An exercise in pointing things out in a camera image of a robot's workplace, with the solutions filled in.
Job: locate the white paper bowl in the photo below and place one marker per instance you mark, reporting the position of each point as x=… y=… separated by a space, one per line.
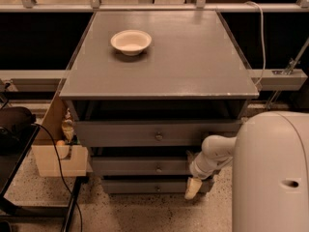
x=131 y=42

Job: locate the metal rail frame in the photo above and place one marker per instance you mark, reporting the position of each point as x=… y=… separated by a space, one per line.
x=45 y=81

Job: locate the grey drawer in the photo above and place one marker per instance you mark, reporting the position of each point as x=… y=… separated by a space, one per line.
x=144 y=186
x=150 y=133
x=140 y=166

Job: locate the grey bottom drawer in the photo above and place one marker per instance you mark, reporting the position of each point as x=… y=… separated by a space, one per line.
x=144 y=186

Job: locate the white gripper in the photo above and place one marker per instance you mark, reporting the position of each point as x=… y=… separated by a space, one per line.
x=195 y=170

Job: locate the cardboard box with items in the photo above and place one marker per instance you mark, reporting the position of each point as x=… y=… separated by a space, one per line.
x=53 y=156

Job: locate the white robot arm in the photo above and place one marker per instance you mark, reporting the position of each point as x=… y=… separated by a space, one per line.
x=270 y=184

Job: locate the grey drawer cabinet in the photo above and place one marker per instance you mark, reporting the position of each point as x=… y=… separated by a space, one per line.
x=190 y=71

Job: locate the grey top drawer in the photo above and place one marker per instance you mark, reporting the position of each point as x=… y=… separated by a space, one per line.
x=150 y=133

